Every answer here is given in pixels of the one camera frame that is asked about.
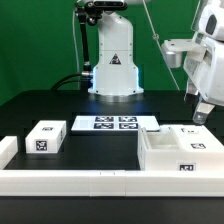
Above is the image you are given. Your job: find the white cabinet body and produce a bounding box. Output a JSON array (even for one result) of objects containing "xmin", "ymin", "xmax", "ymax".
[{"xmin": 137, "ymin": 127, "xmax": 224, "ymax": 171}]

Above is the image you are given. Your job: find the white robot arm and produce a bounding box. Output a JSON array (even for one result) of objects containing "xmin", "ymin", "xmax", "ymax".
[{"xmin": 85, "ymin": 0, "xmax": 224, "ymax": 124}]

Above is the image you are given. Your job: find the flat white tagged panel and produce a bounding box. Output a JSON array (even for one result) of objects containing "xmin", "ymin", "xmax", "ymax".
[{"xmin": 71, "ymin": 115, "xmax": 160, "ymax": 132}]

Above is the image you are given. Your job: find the black camera stand pole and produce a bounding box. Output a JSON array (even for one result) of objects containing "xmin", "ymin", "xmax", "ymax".
[{"xmin": 75, "ymin": 1, "xmax": 103, "ymax": 77}]

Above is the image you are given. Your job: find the black cable bundle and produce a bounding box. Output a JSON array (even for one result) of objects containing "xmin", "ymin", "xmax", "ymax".
[{"xmin": 49, "ymin": 73, "xmax": 91, "ymax": 92}]

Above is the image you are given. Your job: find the small white tagged box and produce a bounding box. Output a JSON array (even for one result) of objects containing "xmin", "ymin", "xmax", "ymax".
[{"xmin": 25, "ymin": 120, "xmax": 67, "ymax": 154}]

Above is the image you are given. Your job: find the white thin cable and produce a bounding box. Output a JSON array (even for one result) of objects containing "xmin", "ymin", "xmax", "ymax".
[{"xmin": 71, "ymin": 0, "xmax": 84, "ymax": 90}]

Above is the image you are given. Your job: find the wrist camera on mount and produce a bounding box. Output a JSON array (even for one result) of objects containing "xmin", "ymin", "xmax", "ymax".
[{"xmin": 161, "ymin": 39, "xmax": 205, "ymax": 68}]

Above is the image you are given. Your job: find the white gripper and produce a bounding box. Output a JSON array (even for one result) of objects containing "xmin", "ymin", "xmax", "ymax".
[{"xmin": 184, "ymin": 3, "xmax": 224, "ymax": 125}]

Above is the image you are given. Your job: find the white cabinet door piece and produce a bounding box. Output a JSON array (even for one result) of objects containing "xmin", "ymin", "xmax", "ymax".
[{"xmin": 160, "ymin": 125, "xmax": 224, "ymax": 152}]

